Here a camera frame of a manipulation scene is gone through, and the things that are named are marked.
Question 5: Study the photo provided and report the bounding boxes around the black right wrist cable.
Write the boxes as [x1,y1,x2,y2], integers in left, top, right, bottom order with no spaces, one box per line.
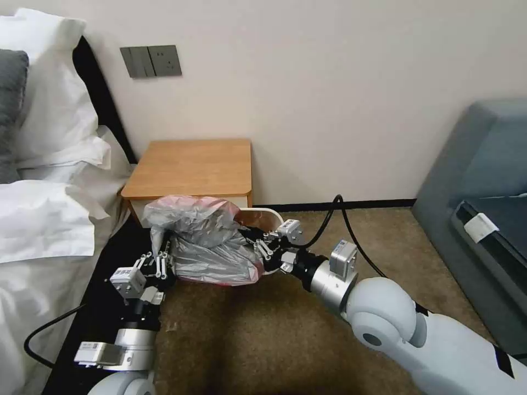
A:
[305,195,389,277]

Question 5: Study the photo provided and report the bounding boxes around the grey translucent garbage bag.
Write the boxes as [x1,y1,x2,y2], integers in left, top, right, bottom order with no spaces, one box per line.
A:
[143,195,265,288]

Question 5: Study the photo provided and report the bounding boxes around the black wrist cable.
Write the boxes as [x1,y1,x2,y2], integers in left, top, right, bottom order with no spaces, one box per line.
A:
[305,195,389,277]
[23,302,89,368]

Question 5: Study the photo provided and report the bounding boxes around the wooden nightstand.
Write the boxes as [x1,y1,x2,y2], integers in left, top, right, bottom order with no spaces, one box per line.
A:
[120,138,253,229]

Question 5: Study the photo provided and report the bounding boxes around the white pillow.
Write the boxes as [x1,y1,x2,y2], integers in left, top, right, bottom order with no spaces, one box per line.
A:
[15,132,113,171]
[0,7,100,165]

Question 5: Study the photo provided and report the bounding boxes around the grey sofa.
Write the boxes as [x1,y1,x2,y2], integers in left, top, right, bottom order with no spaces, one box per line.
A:
[411,98,527,359]

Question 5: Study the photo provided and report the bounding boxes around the black headboard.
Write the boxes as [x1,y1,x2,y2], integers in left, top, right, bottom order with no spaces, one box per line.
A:
[71,34,139,165]

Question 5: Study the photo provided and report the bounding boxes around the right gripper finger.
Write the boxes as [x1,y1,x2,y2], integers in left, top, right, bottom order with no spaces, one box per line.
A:
[246,240,285,267]
[240,227,287,249]

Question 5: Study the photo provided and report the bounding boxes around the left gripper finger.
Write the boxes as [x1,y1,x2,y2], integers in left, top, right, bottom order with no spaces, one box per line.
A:
[156,236,175,285]
[134,246,159,278]

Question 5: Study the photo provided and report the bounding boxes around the black bed frame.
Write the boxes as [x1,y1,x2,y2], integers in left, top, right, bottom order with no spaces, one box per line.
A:
[41,222,173,395]

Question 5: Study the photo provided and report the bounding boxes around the grey wall switch plate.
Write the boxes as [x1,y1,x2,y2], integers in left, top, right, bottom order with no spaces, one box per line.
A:
[120,46,152,78]

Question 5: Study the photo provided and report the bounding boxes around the white trash can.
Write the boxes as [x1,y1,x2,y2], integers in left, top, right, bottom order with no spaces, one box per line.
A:
[238,207,285,277]

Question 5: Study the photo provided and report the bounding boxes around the white label on sofa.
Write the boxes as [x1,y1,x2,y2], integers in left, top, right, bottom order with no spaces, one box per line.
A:
[464,213,501,244]

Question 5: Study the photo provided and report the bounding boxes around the dark skirting board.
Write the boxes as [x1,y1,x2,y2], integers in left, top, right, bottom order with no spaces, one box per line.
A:
[251,198,419,209]

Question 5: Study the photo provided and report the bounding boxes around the white duvet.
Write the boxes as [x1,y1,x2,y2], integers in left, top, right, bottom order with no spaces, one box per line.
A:
[0,125,139,395]

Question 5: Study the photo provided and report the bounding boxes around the grey wall socket plate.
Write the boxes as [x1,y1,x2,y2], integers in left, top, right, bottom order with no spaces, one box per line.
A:
[147,44,183,77]

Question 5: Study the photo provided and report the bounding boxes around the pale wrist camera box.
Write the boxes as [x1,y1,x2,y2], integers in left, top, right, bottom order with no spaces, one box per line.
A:
[277,219,304,249]
[109,266,146,304]

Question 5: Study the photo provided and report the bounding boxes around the grey pillow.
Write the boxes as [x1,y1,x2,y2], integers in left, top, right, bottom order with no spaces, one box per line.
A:
[0,49,30,184]

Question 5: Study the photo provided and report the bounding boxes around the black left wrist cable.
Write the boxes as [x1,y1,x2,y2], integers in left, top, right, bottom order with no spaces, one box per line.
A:
[23,302,89,368]

